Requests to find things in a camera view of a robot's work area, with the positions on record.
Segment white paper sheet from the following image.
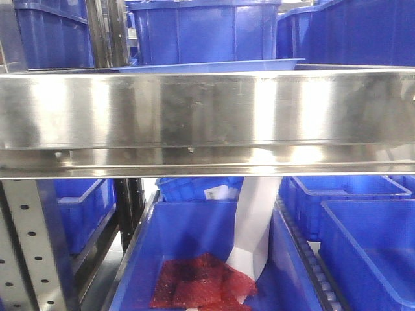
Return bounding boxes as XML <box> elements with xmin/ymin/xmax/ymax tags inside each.
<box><xmin>226</xmin><ymin>176</ymin><xmax>282</xmax><ymax>281</ymax></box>

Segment blue plastic tray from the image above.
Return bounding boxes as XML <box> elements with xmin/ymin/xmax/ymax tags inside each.
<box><xmin>111</xmin><ymin>58</ymin><xmax>304</xmax><ymax>73</ymax></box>

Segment stainless steel shelf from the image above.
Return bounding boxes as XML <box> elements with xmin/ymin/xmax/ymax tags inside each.
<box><xmin>1</xmin><ymin>64</ymin><xmax>414</xmax><ymax>179</ymax></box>

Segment red bubble wrap bags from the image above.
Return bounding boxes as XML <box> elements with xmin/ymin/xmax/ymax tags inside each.
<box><xmin>150</xmin><ymin>253</ymin><xmax>258</xmax><ymax>310</ymax></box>

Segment blue bin lower left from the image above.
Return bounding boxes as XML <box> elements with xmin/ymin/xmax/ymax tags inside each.
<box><xmin>54</xmin><ymin>179</ymin><xmax>116</xmax><ymax>255</ymax></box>

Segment blue bin lower right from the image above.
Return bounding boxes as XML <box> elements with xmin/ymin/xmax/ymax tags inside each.
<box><xmin>319</xmin><ymin>200</ymin><xmax>414</xmax><ymax>310</ymax></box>

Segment blue crate upper right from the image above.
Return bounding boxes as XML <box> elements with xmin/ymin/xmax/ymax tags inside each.
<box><xmin>276</xmin><ymin>1</ymin><xmax>414</xmax><ymax>67</ymax></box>

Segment blue bin rear centre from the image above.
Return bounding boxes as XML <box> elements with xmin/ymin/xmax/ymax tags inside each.
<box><xmin>156</xmin><ymin>176</ymin><xmax>244</xmax><ymax>202</ymax></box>

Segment perforated grey shelf upright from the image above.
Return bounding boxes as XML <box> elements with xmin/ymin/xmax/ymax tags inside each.
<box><xmin>1</xmin><ymin>179</ymin><xmax>80</xmax><ymax>310</ymax></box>

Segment blue bin with red bags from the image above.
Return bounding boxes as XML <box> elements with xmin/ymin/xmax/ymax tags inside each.
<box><xmin>110</xmin><ymin>201</ymin><xmax>322</xmax><ymax>310</ymax></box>

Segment blue crate upper left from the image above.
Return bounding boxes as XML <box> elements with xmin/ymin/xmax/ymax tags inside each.
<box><xmin>13</xmin><ymin>0</ymin><xmax>94</xmax><ymax>69</ymax></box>

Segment blue bin rear right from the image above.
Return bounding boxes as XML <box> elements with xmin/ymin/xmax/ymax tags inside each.
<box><xmin>279</xmin><ymin>175</ymin><xmax>414</xmax><ymax>242</ymax></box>

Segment black roller rail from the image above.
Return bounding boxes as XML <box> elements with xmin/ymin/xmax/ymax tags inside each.
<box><xmin>276</xmin><ymin>195</ymin><xmax>346</xmax><ymax>311</ymax></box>

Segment blue crate upper centre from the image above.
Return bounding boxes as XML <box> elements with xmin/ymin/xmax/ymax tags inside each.
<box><xmin>128</xmin><ymin>1</ymin><xmax>281</xmax><ymax>65</ymax></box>

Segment blue crate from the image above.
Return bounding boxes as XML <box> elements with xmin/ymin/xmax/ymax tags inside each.
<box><xmin>276</xmin><ymin>1</ymin><xmax>414</xmax><ymax>67</ymax></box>
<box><xmin>128</xmin><ymin>1</ymin><xmax>281</xmax><ymax>65</ymax></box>
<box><xmin>13</xmin><ymin>0</ymin><xmax>94</xmax><ymax>69</ymax></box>

